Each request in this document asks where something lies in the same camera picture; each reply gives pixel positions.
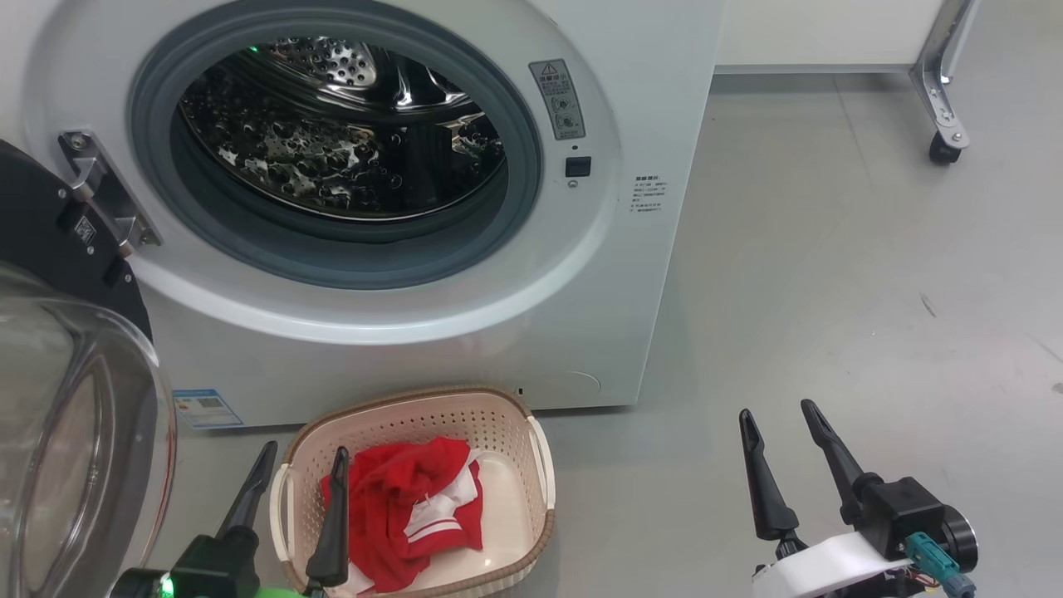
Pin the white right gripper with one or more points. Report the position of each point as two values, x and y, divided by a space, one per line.
822 569

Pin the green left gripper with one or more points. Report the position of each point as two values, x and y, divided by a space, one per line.
216 569

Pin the red and white garment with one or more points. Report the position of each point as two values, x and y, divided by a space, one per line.
390 498

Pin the dark round glass washer door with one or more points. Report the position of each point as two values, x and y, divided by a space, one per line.
83 465

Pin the cream perforated laundry basket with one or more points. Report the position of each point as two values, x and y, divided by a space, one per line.
507 490

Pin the white front-load washing machine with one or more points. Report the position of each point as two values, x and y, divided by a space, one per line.
631 291

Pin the metal door hinge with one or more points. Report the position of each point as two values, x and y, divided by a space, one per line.
100 183

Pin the black door latch socket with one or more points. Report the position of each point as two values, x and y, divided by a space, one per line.
578 166

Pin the blue energy label sticker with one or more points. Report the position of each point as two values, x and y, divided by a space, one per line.
208 409

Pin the round filter cover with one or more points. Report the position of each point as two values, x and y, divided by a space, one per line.
585 382

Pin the small black text sticker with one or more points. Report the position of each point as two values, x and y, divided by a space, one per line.
649 195

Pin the black caster wheel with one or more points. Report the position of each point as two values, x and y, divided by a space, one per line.
943 149

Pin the metal cart leg with caster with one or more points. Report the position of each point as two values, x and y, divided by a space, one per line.
938 83

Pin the white partition panel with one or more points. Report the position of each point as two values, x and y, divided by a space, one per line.
822 33

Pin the grey warning label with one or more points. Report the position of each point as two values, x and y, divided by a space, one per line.
557 100

